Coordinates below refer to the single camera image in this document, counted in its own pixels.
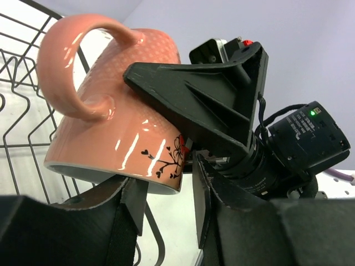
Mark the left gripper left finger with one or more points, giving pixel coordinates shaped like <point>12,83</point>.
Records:
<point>97,227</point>

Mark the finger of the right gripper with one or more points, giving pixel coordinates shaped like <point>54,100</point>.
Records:
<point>212,104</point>

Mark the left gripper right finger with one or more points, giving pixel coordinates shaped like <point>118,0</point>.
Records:
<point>235,227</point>

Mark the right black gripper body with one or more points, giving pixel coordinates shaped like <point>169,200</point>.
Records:
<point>256,171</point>

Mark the pink mug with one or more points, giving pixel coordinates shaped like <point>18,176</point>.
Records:
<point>106,128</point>

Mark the black wire dish rack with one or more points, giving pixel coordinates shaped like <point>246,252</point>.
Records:
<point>28,122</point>

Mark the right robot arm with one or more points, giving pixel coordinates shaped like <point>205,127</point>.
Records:
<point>303,139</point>

